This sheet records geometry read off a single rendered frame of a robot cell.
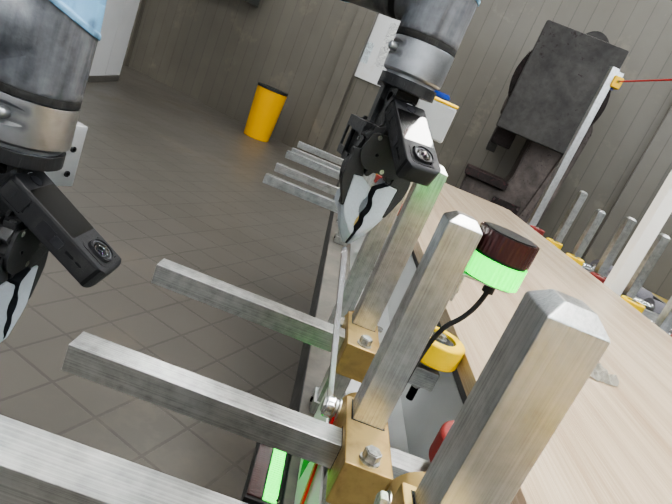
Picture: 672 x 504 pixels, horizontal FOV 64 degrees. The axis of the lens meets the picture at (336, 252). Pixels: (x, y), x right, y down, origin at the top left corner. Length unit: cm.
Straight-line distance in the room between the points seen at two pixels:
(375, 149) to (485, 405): 41
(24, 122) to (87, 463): 30
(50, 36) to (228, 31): 911
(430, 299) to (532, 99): 583
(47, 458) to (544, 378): 25
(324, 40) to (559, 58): 368
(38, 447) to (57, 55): 31
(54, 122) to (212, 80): 912
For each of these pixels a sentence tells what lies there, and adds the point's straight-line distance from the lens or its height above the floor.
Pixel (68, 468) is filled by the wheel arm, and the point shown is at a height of 96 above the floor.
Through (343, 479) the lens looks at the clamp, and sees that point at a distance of 55.
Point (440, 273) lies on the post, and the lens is 53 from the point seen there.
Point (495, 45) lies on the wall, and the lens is 784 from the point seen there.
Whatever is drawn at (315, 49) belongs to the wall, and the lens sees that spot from 868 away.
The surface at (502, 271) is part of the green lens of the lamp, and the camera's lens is 53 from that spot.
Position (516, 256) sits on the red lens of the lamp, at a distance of 52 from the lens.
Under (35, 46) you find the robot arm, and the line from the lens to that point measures 50.
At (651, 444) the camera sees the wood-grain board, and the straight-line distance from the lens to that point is 90.
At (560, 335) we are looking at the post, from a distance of 29.
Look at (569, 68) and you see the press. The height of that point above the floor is 222.
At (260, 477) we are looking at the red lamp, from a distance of 74.
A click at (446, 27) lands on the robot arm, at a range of 66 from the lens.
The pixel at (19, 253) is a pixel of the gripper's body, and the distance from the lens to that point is 56.
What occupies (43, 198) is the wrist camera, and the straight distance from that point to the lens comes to 54.
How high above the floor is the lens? 118
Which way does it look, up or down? 16 degrees down
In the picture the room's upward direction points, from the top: 23 degrees clockwise
